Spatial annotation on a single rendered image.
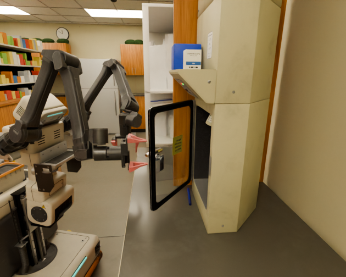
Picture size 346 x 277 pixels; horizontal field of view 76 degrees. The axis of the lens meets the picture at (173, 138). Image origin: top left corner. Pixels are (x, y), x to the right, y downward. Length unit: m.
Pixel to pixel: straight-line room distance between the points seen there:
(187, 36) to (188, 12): 0.09
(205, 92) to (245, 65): 0.14
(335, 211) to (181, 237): 0.54
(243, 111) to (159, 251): 0.52
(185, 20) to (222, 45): 0.40
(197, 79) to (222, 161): 0.28
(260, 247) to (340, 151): 0.42
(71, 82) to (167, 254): 0.72
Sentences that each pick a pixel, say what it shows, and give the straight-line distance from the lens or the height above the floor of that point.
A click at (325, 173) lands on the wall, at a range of 0.99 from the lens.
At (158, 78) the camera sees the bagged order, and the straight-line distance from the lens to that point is 2.07.
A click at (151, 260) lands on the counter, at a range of 0.79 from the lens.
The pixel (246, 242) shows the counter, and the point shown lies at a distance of 0.89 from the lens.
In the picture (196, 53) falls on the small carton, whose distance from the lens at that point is 0.75.
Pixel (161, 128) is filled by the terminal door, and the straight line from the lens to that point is 0.81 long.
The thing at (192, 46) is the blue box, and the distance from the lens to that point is 0.87.
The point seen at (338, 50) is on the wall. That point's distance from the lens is 0.97.
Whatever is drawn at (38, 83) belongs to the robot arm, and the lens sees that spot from 1.11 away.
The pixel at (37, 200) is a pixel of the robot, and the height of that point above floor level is 0.81.
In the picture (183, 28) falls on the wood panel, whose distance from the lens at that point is 1.06.
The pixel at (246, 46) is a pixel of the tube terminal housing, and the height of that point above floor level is 1.57.
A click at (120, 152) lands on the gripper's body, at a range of 0.87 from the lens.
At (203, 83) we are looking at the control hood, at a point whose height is 1.47.
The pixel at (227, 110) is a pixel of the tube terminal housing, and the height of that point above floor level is 1.39.
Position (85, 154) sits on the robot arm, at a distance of 0.91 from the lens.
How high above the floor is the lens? 1.50
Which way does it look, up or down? 16 degrees down
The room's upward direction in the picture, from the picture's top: straight up
